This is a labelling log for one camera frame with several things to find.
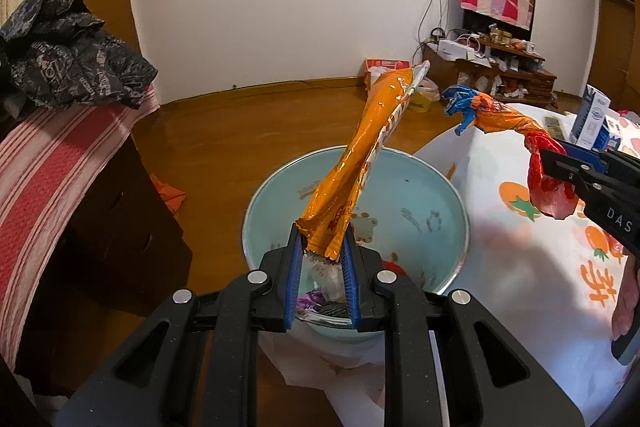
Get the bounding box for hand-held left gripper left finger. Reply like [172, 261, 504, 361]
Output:
[55, 223, 305, 427]

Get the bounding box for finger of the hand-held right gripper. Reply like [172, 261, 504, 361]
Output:
[537, 148, 603, 195]
[564, 139, 640, 168]

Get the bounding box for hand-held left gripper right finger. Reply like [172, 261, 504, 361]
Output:
[342, 229, 585, 427]

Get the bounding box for clear plastic bag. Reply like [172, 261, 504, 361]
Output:
[306, 254, 348, 305]

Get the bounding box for red snack wrapper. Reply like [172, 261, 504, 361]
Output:
[441, 84, 582, 220]

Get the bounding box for light blue basin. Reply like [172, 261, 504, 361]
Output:
[241, 147, 471, 343]

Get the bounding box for orange snack wrapper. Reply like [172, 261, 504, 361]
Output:
[293, 60, 432, 264]

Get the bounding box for person's right hand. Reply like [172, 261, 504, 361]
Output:
[611, 256, 640, 341]

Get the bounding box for purple wrapper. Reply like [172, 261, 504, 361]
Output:
[297, 289, 327, 315]

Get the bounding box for small blue and white box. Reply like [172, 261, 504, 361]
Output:
[597, 114, 627, 151]

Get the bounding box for blue and white carton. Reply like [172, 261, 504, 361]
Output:
[570, 84, 614, 148]

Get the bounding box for pink printed bag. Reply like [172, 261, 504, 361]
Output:
[616, 108, 640, 144]

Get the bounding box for white fruit-print tablecloth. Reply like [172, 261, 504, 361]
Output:
[260, 102, 640, 427]

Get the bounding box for wooden television stand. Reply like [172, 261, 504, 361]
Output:
[421, 39, 559, 102]

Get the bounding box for orange cloth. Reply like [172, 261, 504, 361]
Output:
[149, 173, 188, 221]

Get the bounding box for television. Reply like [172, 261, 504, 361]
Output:
[462, 7, 534, 40]

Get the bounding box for dark wooden cabinet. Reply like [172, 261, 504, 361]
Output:
[15, 132, 194, 400]

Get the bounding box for orange paper bag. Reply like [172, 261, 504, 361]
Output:
[364, 58, 414, 91]

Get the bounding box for red striped blanket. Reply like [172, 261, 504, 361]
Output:
[0, 86, 162, 360]

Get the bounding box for black crumpled plastic bag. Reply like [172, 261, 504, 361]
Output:
[0, 0, 159, 110]

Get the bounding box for hanging cables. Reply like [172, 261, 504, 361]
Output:
[412, 0, 452, 58]

